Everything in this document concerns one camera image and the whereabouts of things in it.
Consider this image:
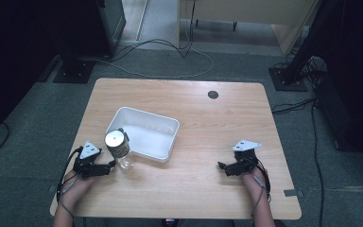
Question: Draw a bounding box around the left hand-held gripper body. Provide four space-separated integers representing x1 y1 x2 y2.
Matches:
73 140 111 180

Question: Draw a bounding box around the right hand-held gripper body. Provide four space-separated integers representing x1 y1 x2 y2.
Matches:
232 139 263 177

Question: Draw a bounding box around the clear jar with silver lid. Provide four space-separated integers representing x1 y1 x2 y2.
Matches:
103 128 137 173

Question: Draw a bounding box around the person's right hand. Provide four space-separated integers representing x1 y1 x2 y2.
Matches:
241 165 268 186

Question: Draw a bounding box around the person's left hand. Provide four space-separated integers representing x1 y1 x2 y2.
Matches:
63 169 93 194

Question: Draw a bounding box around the white plastic bin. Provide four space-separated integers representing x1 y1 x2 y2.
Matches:
105 106 181 164

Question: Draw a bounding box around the black stand base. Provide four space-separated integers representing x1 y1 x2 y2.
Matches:
53 58 96 85
268 65 309 93

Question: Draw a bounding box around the black equipment box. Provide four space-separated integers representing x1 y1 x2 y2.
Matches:
312 73 354 150

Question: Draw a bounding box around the dark grey cabinet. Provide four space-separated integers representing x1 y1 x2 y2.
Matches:
95 0 128 57

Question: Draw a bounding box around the light wooden cabinet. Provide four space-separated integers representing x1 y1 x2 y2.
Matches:
177 0 323 57

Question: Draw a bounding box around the right hand-held gripper cable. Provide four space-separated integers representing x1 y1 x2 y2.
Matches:
249 156 272 218

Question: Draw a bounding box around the white floor cable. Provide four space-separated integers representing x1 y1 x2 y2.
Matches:
81 46 215 79

